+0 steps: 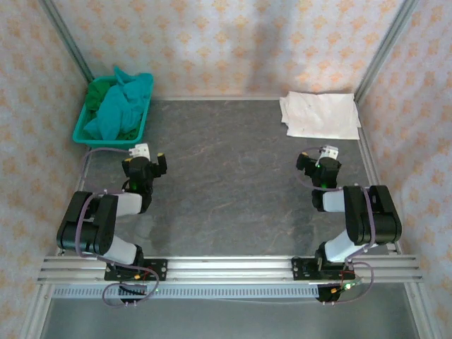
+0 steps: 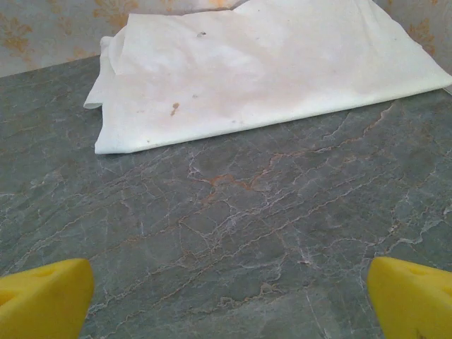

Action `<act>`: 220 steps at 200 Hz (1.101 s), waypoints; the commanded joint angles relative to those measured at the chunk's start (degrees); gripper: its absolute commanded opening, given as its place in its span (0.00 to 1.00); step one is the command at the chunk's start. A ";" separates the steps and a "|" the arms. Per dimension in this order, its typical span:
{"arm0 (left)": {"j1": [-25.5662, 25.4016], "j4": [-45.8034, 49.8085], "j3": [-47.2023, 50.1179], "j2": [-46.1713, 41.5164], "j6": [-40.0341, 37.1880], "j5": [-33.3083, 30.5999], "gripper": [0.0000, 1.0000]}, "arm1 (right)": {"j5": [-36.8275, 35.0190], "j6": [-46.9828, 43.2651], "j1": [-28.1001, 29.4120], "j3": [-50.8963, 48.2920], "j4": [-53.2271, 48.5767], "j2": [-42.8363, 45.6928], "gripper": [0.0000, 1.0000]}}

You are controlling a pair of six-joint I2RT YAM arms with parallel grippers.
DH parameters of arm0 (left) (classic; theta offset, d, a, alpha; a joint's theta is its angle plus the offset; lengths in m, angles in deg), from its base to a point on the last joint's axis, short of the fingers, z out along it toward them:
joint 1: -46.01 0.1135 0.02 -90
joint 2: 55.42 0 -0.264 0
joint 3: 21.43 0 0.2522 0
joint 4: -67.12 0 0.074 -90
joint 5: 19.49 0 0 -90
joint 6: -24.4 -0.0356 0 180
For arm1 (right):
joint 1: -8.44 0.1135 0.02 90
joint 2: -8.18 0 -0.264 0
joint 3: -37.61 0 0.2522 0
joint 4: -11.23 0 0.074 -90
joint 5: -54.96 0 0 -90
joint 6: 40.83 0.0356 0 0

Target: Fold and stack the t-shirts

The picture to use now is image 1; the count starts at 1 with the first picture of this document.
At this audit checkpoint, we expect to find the teal t-shirt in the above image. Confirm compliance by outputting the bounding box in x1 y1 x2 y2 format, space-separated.
83 65 155 141

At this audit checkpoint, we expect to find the white folded t-shirt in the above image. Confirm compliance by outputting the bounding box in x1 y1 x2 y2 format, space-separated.
279 90 362 141

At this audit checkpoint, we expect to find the teal plastic basket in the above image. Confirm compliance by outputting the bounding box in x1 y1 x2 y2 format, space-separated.
72 75 155 150

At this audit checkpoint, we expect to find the green t-shirt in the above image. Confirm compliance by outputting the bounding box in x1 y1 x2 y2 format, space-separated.
86 79 139 141

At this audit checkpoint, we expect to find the aluminium table edge bar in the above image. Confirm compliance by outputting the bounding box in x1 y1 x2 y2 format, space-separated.
150 95 291 102

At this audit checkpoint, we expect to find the small green circuit board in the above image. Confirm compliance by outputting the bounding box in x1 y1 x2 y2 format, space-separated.
341 278 364 292

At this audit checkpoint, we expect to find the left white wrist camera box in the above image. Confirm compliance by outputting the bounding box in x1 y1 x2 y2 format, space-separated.
128 142 152 160

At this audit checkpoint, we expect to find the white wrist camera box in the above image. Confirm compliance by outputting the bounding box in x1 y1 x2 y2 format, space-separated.
128 142 152 160
317 143 339 160

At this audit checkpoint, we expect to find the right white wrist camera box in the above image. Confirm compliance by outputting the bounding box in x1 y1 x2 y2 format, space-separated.
317 143 339 160

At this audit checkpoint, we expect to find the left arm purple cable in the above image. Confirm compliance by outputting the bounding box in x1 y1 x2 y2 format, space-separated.
75 147 160 309

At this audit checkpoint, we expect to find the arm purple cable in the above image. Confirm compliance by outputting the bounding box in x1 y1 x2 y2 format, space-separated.
295 145 376 304
75 147 160 309

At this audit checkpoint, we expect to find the aluminium table side rail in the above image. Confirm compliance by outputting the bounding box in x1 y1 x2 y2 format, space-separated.
357 126 438 339

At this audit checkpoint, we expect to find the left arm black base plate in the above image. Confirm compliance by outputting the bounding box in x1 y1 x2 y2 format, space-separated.
104 258 168 283

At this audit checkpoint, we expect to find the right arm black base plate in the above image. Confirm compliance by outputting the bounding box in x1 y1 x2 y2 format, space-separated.
291 256 362 283

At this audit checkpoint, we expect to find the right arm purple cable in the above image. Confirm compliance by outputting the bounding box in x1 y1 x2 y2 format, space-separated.
295 145 376 304

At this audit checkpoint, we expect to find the aluminium mounting rail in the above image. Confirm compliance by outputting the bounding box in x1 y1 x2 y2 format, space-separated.
37 254 424 284

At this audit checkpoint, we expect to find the aluminium frame post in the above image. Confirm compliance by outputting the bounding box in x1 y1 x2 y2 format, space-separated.
37 0 95 83
354 0 420 102

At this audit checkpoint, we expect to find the grey slotted cable duct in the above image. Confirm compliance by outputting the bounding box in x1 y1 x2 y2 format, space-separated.
52 284 321 299

